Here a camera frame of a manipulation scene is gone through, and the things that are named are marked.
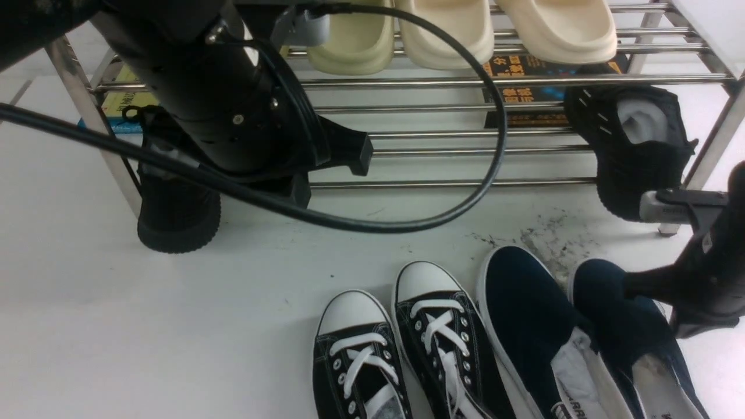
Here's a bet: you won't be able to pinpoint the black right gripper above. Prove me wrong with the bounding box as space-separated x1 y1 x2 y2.
623 230 743 339

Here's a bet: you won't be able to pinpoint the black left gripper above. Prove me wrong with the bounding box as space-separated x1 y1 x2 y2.
198 35 374 210

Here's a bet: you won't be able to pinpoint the navy canvas slip-on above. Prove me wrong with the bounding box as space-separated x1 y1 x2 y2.
476 245 636 418
567 259 708 418

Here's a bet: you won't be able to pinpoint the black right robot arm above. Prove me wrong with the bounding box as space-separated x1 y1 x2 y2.
623 164 744 339

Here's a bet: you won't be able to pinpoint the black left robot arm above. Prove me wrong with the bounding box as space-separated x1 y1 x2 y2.
2 1 373 184

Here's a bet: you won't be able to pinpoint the stainless steel shoe rack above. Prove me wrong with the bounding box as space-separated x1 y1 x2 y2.
45 1 743 213

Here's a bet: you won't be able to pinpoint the black knit sneaker right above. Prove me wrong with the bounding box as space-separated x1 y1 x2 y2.
563 86 697 222

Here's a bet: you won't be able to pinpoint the black knit sneaker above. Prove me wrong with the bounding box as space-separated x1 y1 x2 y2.
122 104 222 254
563 86 697 222

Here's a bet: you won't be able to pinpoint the black knit sneaker left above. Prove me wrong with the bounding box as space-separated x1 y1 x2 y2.
122 104 222 254

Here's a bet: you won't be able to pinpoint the black lace-up sneaker right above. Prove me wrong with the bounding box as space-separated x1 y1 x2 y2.
391 261 516 418

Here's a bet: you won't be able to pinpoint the black lace-up sneaker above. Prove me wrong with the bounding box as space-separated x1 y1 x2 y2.
391 261 516 418
311 290 412 418

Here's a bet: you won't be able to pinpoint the cream slipper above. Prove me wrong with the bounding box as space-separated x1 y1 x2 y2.
496 1 618 65
396 0 496 72

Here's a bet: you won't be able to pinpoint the black lace-up sneaker left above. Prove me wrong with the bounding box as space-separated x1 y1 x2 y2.
311 290 412 418

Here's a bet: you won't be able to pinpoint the yellow blue book left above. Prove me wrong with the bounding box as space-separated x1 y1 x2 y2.
91 59 159 136

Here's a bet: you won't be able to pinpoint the black orange book right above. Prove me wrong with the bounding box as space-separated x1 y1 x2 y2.
484 54 630 129

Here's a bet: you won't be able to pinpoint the cream slipper far right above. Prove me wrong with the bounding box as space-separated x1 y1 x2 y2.
496 1 618 65

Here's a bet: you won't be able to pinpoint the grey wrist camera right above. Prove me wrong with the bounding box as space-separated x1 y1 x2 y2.
639 189 729 232

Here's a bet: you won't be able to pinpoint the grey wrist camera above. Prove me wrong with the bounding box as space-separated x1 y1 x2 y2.
639 189 729 232
269 5 331 46

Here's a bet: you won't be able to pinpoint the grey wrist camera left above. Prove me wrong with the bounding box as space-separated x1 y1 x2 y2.
269 5 331 46

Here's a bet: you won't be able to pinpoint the black cable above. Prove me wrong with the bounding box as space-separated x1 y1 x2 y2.
0 3 508 235

